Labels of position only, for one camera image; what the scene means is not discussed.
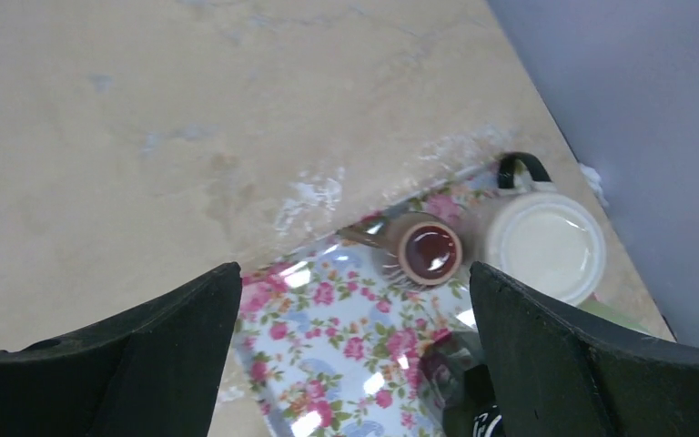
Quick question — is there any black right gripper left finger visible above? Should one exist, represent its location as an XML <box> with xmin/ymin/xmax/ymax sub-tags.
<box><xmin>0</xmin><ymin>262</ymin><xmax>242</xmax><ymax>436</ymax></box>

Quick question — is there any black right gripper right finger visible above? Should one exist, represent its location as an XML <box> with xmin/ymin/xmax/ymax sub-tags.
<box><xmin>470</xmin><ymin>262</ymin><xmax>699</xmax><ymax>436</ymax></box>

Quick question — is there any cream mug black handle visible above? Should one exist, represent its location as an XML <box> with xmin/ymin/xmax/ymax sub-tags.
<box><xmin>475</xmin><ymin>152</ymin><xmax>606</xmax><ymax>307</ymax></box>

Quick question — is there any brown small mug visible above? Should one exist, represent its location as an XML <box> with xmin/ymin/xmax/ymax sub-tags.
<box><xmin>337</xmin><ymin>211</ymin><xmax>464</xmax><ymax>290</ymax></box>

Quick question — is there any black mug on tray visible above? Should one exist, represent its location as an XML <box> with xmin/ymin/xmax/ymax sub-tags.
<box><xmin>420</xmin><ymin>345</ymin><xmax>507</xmax><ymax>437</ymax></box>

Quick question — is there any green cup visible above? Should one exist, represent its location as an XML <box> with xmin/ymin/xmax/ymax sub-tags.
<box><xmin>578</xmin><ymin>298</ymin><xmax>650</xmax><ymax>335</ymax></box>

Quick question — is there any floral tray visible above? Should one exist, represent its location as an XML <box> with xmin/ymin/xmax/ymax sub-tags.
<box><xmin>231</xmin><ymin>171</ymin><xmax>508</xmax><ymax>437</ymax></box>

